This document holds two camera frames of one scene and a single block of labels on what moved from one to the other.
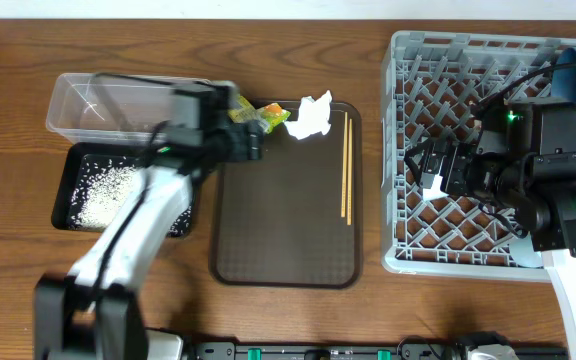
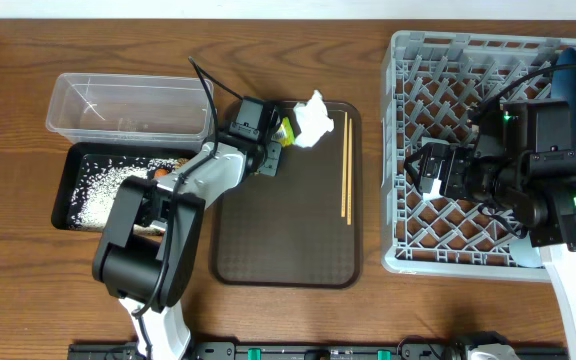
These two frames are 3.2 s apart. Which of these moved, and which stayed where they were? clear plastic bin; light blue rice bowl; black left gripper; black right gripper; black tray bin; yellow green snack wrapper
Moved: black left gripper; yellow green snack wrapper
Stayed: black tray bin; light blue rice bowl; clear plastic bin; black right gripper
